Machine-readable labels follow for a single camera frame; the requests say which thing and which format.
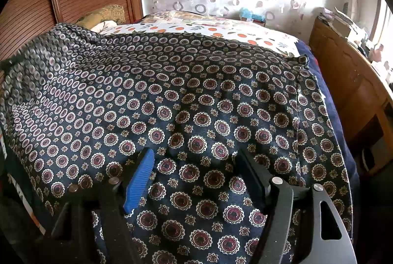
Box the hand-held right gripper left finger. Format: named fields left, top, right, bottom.
left=51, top=148, right=155, bottom=264

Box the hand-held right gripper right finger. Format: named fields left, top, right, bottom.
left=238, top=149, right=358, bottom=264

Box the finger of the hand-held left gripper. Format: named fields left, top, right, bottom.
left=0, top=57, right=23, bottom=69

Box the dark medallion-patterned shirt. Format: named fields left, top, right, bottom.
left=0, top=23, right=353, bottom=264

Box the navy blanket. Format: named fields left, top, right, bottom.
left=295, top=40, right=360, bottom=191

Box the golden patterned pillow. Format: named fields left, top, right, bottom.
left=76, top=4, right=126, bottom=29

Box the wooden low cabinet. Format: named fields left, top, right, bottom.
left=309, top=16, right=393, bottom=175

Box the blue tissue pack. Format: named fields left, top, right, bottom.
left=239, top=7, right=266, bottom=24

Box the floral quilt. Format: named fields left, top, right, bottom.
left=143, top=10, right=265, bottom=29

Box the pink container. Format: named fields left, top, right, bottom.
left=370, top=44, right=386, bottom=63

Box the stack of books and papers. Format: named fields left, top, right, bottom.
left=318, top=6, right=369, bottom=44

